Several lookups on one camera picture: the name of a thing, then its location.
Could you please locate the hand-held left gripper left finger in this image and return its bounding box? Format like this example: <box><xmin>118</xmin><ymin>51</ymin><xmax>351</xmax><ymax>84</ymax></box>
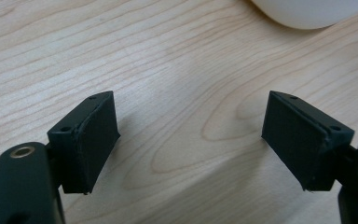
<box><xmin>47</xmin><ymin>91</ymin><xmax>121</xmax><ymax>195</ymax></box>

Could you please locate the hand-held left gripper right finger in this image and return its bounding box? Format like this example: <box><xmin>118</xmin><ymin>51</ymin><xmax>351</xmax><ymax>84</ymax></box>
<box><xmin>261</xmin><ymin>90</ymin><xmax>355</xmax><ymax>192</ymax></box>

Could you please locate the white round bowl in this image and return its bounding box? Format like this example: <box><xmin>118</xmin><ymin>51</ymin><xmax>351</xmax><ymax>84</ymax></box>
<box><xmin>250</xmin><ymin>0</ymin><xmax>358</xmax><ymax>31</ymax></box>

